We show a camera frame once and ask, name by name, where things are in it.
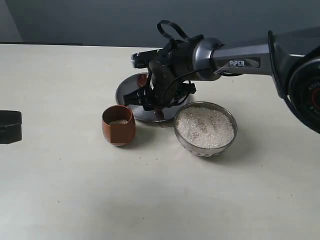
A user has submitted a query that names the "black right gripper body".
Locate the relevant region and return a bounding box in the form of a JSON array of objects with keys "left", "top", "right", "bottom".
[{"left": 143, "top": 60, "right": 196, "bottom": 111}]

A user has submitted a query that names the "dark red wooden spoon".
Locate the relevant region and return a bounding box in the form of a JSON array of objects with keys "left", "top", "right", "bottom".
[{"left": 137, "top": 73, "right": 164, "bottom": 121}]

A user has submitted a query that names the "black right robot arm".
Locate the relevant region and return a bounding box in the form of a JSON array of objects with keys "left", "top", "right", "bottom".
[{"left": 123, "top": 27, "right": 320, "bottom": 132}]

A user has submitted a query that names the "brown wooden cup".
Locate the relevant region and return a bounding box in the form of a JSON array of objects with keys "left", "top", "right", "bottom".
[{"left": 101, "top": 105, "right": 136, "bottom": 147}]

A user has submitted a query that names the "glass bowl of rice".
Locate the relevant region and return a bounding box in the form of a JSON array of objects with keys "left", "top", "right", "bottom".
[{"left": 173, "top": 101, "right": 238, "bottom": 157}]

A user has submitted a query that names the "round steel plate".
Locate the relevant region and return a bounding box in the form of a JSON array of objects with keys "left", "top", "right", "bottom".
[{"left": 115, "top": 72, "right": 190, "bottom": 123}]

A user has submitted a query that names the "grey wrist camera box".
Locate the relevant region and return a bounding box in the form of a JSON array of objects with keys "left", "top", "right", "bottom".
[{"left": 131, "top": 49, "right": 162, "bottom": 69}]

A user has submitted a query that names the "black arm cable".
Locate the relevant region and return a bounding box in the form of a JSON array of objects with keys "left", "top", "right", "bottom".
[{"left": 156, "top": 19, "right": 203, "bottom": 43}]

